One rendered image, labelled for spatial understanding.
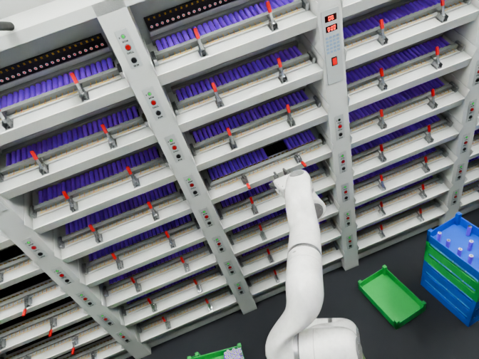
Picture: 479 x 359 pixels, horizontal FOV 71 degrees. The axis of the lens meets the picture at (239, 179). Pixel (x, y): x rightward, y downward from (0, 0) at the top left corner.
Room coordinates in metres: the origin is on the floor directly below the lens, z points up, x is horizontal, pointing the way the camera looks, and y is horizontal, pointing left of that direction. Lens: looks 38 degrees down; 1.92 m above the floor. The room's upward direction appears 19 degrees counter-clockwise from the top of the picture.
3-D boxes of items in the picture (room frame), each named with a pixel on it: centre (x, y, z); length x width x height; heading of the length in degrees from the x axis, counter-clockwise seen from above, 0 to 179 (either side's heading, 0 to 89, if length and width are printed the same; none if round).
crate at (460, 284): (0.87, -0.93, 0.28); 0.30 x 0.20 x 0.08; 13
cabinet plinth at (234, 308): (1.32, -0.14, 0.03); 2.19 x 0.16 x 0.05; 95
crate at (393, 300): (0.97, -0.60, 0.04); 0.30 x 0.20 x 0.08; 13
